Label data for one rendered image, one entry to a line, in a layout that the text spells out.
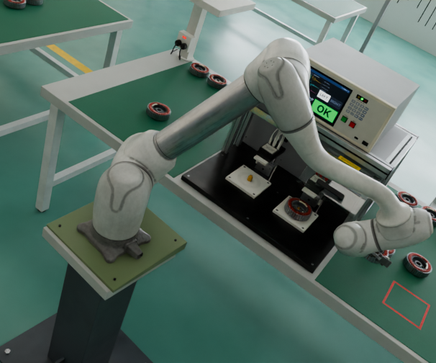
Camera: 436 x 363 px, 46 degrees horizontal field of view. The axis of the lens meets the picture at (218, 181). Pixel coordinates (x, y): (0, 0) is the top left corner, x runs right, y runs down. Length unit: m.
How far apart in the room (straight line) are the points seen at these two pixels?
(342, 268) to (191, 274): 0.99
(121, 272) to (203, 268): 1.23
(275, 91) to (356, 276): 0.98
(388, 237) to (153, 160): 0.76
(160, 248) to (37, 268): 1.01
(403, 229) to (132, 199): 0.80
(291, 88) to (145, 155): 0.57
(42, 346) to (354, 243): 1.38
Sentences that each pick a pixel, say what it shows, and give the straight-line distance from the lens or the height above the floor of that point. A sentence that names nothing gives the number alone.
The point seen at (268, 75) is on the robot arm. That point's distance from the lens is 1.31.
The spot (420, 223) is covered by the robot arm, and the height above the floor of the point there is 1.23.
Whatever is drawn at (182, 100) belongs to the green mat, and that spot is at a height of 0.75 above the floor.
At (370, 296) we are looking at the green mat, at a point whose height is 0.75.
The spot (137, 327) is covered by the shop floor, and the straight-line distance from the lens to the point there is 2.50.
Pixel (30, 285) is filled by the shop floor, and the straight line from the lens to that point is 2.56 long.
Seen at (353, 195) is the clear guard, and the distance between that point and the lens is 1.88.
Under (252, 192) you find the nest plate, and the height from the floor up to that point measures 0.78.
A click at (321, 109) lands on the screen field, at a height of 1.17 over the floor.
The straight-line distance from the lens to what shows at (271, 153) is 2.15.
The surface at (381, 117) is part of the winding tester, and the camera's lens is 2.01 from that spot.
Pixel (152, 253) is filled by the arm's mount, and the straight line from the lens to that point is 1.72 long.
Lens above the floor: 2.00
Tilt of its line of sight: 35 degrees down
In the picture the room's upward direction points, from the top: 23 degrees clockwise
